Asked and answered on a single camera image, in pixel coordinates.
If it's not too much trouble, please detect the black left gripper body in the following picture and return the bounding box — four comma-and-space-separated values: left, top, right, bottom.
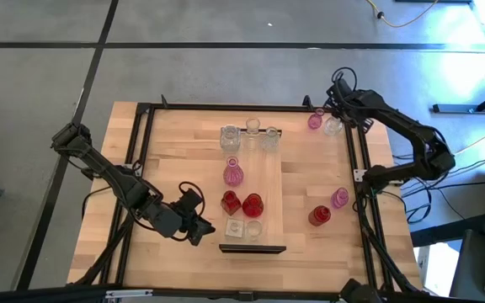
169, 190, 206, 242

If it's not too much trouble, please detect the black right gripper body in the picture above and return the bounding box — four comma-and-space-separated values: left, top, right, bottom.
330, 85, 375, 124

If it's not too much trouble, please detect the clear cut-glass bulbous vase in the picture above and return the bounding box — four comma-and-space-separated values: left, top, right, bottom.
322, 116, 344, 137

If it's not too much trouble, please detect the clear small square glass vase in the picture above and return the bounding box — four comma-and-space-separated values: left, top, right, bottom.
224, 217, 246, 240

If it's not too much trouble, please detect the red square glass vase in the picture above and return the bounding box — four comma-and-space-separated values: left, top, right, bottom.
220, 189, 243, 216

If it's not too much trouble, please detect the clear small round glass vase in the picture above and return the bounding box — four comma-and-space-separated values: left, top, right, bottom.
245, 219, 264, 243

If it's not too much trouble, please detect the red bulbous glass vase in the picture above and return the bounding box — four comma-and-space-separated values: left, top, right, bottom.
242, 192, 265, 219

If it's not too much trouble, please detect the pink tall conical glass vase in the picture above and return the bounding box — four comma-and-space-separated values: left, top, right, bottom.
222, 156, 245, 187

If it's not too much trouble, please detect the pink round glass vase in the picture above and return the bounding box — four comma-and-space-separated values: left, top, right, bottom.
330, 187, 350, 210

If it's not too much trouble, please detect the clear ribbed glass vase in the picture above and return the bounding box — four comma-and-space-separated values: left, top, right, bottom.
244, 117, 262, 151

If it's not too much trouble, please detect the clear tall square glass bottle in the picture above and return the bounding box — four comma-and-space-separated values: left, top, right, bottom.
219, 124, 243, 153

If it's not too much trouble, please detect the red ribbed cylindrical glass vase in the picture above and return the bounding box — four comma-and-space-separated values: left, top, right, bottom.
307, 205, 332, 227

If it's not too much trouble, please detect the purple-pink ribbed glass vase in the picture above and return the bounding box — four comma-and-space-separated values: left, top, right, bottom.
306, 108, 326, 130

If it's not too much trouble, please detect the light wooden tray board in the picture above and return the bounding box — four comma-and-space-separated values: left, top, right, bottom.
218, 129, 287, 254

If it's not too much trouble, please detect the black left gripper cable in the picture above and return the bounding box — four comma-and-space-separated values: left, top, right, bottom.
178, 181, 206, 211

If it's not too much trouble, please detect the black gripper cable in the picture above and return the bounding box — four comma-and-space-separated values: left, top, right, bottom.
331, 66, 358, 93
178, 181, 206, 211

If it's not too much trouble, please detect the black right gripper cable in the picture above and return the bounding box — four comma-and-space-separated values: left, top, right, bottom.
331, 66, 358, 93

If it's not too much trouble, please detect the silver metal bracket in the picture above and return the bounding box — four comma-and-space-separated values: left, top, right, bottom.
105, 289, 154, 300

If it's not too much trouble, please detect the yellow floor cable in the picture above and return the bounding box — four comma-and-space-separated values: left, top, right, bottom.
366, 0, 440, 29

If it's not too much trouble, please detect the black left arm floor cable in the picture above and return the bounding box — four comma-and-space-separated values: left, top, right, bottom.
81, 184, 115, 220

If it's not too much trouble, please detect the black floor cable bundle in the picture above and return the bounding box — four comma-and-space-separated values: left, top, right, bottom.
393, 184, 466, 225

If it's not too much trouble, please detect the black aluminium rig frame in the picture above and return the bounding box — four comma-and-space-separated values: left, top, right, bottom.
67, 94, 423, 303

